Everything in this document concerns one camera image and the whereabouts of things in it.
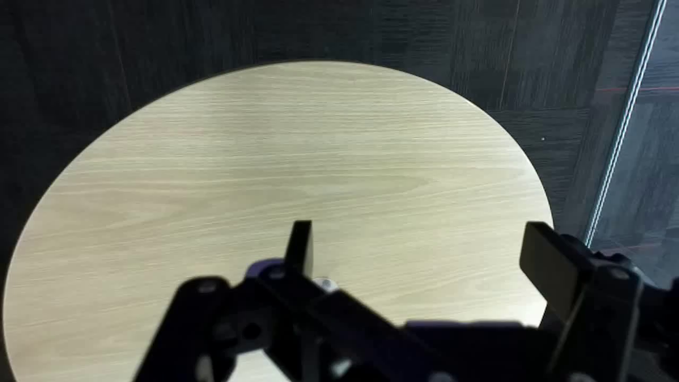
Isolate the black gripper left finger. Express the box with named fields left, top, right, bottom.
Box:
left=134, top=218, right=442, bottom=382

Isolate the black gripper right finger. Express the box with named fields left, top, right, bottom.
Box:
left=517, top=222, right=679, bottom=382

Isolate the metal glass partition rail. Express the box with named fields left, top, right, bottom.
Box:
left=584, top=0, right=671, bottom=249

